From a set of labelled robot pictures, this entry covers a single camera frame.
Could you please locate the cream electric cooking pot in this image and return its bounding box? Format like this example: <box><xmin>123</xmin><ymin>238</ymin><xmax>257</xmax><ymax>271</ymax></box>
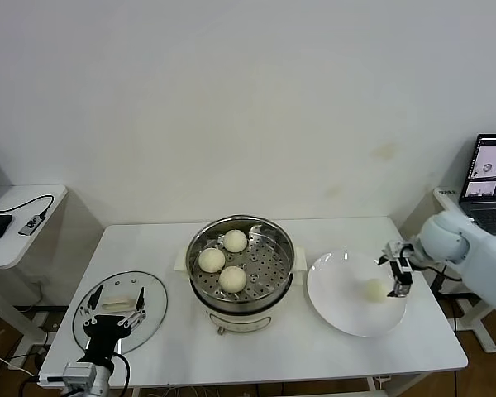
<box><xmin>174</xmin><ymin>246</ymin><xmax>308</xmax><ymax>336</ymax></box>

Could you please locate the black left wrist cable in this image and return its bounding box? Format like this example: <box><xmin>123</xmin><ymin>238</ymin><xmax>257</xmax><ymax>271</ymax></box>
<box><xmin>112</xmin><ymin>352</ymin><xmax>132</xmax><ymax>390</ymax></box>

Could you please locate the round white plate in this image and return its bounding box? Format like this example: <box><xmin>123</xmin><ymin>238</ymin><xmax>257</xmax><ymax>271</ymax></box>
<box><xmin>306</xmin><ymin>250</ymin><xmax>408</xmax><ymax>338</ymax></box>

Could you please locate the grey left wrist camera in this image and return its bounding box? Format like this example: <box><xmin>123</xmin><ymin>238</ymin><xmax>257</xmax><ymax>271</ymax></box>
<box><xmin>39</xmin><ymin>362</ymin><xmax>97</xmax><ymax>385</ymax></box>

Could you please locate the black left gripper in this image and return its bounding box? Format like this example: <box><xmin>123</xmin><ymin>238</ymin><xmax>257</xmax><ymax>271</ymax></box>
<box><xmin>77</xmin><ymin>285</ymin><xmax>146</xmax><ymax>365</ymax></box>

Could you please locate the white side desk with mouse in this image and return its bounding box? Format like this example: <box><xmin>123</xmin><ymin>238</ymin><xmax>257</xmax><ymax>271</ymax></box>
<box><xmin>0</xmin><ymin>184</ymin><xmax>69</xmax><ymax>344</ymax></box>

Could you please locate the white table frame bracket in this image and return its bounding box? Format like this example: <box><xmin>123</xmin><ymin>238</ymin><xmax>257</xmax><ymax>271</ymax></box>
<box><xmin>365</xmin><ymin>374</ymin><xmax>398</xmax><ymax>397</ymax></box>

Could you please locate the round glass pot lid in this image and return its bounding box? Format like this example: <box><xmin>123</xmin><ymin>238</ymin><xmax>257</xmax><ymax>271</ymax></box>
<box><xmin>72</xmin><ymin>270</ymin><xmax>169</xmax><ymax>357</ymax></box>

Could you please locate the black usb hub cable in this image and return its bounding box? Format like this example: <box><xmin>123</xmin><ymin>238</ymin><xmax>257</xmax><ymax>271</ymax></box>
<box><xmin>0</xmin><ymin>194</ymin><xmax>55</xmax><ymax>227</ymax></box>

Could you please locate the perforated steel steamer basket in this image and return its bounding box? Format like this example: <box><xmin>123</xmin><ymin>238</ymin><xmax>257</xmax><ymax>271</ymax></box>
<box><xmin>184</xmin><ymin>213</ymin><xmax>295</xmax><ymax>307</ymax></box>

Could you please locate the grey open laptop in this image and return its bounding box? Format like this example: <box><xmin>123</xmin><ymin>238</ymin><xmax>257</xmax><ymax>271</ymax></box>
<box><xmin>457</xmin><ymin>132</ymin><xmax>496</xmax><ymax>241</ymax></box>

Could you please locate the white side desk with laptop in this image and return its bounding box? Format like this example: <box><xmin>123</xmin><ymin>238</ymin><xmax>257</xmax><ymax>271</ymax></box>
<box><xmin>432</xmin><ymin>185</ymin><xmax>496</xmax><ymax>353</ymax></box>

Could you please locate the grey usb hub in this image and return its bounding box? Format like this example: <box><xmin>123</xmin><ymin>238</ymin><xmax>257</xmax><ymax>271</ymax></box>
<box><xmin>18</xmin><ymin>214</ymin><xmax>42</xmax><ymax>237</ymax></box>

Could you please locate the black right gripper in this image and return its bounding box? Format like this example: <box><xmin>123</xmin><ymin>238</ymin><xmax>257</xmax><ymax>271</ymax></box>
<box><xmin>378</xmin><ymin>252</ymin><xmax>414</xmax><ymax>299</ymax></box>

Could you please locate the white steamed baozi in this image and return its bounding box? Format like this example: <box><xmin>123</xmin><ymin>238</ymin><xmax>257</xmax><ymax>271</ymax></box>
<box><xmin>363</xmin><ymin>279</ymin><xmax>387</xmax><ymax>303</ymax></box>
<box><xmin>198</xmin><ymin>247</ymin><xmax>227</xmax><ymax>274</ymax></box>
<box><xmin>223</xmin><ymin>229</ymin><xmax>248</xmax><ymax>253</ymax></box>
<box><xmin>218</xmin><ymin>265</ymin><xmax>248</xmax><ymax>293</ymax></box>

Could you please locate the black laptop power cable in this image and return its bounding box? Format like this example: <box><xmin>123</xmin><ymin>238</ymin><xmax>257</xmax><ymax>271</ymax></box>
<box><xmin>432</xmin><ymin>264</ymin><xmax>460</xmax><ymax>332</ymax></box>

